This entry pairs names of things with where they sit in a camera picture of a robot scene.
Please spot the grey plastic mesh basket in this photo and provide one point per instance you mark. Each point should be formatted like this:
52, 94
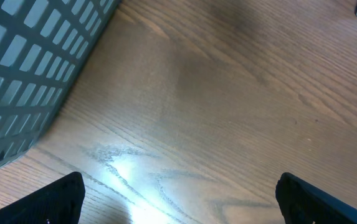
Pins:
43, 46

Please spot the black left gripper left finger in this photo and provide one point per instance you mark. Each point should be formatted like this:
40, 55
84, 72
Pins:
58, 202

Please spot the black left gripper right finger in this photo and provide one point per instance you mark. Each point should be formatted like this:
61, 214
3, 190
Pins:
301, 202

